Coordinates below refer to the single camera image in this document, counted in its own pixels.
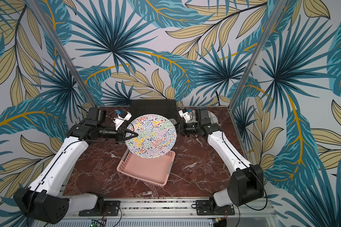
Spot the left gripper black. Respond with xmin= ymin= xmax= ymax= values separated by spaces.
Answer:
xmin=97 ymin=123 xmax=138 ymax=143

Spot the colourful squiggle pattern plate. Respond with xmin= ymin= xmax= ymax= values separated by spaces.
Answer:
xmin=126 ymin=114 xmax=177 ymax=159

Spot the plaid striped white plate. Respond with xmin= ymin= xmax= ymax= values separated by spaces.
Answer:
xmin=208 ymin=111 xmax=219 ymax=124

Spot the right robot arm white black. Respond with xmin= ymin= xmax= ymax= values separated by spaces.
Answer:
xmin=174 ymin=108 xmax=266 ymax=208

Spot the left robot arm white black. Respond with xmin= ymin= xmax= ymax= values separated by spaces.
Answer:
xmin=13 ymin=107 xmax=138 ymax=224

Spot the black tool case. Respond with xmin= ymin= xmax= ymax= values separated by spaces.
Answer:
xmin=129 ymin=99 xmax=178 ymax=120

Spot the pink plastic basket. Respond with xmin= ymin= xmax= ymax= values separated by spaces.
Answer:
xmin=117 ymin=150 xmax=175 ymax=187

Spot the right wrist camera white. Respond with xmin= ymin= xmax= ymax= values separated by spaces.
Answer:
xmin=178 ymin=108 xmax=195 ymax=123

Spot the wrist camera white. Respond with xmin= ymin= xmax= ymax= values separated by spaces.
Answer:
xmin=178 ymin=108 xmax=195 ymax=123
xmin=113 ymin=110 xmax=132 ymax=130

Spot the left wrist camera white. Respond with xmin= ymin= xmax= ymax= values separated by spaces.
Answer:
xmin=113 ymin=110 xmax=132 ymax=130

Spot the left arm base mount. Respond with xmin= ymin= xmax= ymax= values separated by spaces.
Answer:
xmin=79 ymin=201 xmax=120 ymax=217

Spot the aluminium front rail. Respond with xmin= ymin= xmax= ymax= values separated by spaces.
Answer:
xmin=56 ymin=197 xmax=281 ymax=227

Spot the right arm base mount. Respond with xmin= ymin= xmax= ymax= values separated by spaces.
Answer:
xmin=194 ymin=200 xmax=235 ymax=216

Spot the right aluminium frame post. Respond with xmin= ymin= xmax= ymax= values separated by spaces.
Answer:
xmin=228 ymin=1 xmax=287 ymax=112

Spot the aluminium frame post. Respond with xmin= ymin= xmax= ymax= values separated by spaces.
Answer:
xmin=228 ymin=1 xmax=287 ymax=112
xmin=27 ymin=0 xmax=97 ymax=107

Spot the left aluminium frame post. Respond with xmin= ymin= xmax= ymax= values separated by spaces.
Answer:
xmin=27 ymin=0 xmax=97 ymax=107

